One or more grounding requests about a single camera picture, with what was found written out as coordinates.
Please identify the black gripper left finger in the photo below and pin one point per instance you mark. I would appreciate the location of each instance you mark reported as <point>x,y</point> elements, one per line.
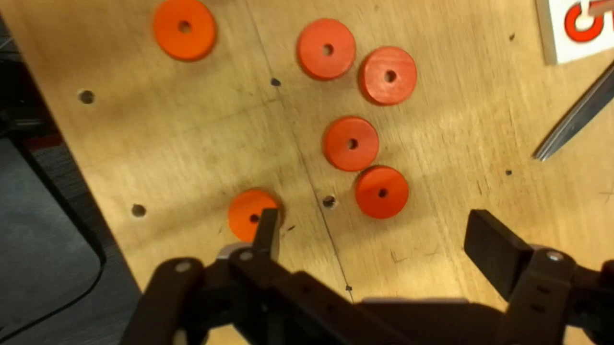
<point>269,231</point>

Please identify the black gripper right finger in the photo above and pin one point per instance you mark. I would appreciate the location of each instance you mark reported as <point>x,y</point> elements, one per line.
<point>495,250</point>

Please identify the round orange disc block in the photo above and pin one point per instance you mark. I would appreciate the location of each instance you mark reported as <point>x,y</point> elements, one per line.
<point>388,76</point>
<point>326,49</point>
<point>184,30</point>
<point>242,210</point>
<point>349,145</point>
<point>382,193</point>

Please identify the white board with coloured shapes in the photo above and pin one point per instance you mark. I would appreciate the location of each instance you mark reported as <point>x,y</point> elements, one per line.
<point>556,39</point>

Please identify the metal tool tip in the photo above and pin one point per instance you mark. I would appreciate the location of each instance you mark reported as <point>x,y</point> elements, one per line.
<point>574,116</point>

